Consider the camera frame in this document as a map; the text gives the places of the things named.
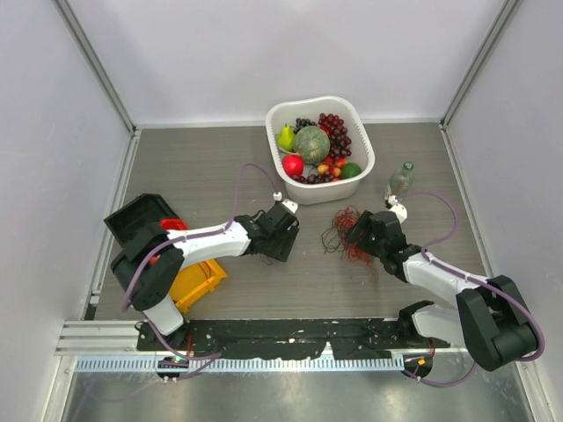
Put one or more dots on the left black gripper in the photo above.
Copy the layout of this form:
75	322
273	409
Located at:
281	250

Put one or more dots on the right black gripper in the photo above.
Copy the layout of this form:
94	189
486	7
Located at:
362	223

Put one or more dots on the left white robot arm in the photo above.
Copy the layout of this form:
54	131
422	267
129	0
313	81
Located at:
149	263

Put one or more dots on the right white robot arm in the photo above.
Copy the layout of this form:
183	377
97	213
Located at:
489	316

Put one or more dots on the white plastic fruit basket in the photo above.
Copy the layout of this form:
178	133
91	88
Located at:
285	114

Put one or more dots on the green lime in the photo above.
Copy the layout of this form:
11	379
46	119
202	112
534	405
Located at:
350	170

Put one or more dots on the clear glass bottle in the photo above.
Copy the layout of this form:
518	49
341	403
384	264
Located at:
400	180

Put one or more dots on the cherry cluster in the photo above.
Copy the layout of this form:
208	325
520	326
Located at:
328	171

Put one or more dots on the red apple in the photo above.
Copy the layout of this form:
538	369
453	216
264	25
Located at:
293	165

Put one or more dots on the red grape bunch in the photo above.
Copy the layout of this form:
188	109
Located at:
334	126

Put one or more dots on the yellow plastic bin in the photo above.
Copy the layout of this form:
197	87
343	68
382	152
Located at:
195	281

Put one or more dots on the green netted melon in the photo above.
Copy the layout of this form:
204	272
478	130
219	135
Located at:
312	145

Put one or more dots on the green yellow pear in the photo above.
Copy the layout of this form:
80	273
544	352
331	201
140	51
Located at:
285	139

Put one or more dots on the red plastic bin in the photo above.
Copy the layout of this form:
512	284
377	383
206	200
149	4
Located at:
168	224

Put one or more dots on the dark grape bunch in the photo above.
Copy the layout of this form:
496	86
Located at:
302	123

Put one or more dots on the black plastic bin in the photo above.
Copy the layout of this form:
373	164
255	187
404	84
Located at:
141	211

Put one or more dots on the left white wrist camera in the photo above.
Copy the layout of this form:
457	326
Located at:
290	205

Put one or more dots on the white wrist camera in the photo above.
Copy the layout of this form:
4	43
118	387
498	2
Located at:
394	205
290	205

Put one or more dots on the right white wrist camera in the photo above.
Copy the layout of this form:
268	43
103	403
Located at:
394	205

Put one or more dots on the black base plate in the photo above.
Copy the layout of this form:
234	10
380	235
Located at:
297	339

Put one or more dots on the slotted cable duct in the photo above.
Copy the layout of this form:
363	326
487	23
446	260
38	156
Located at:
163	364

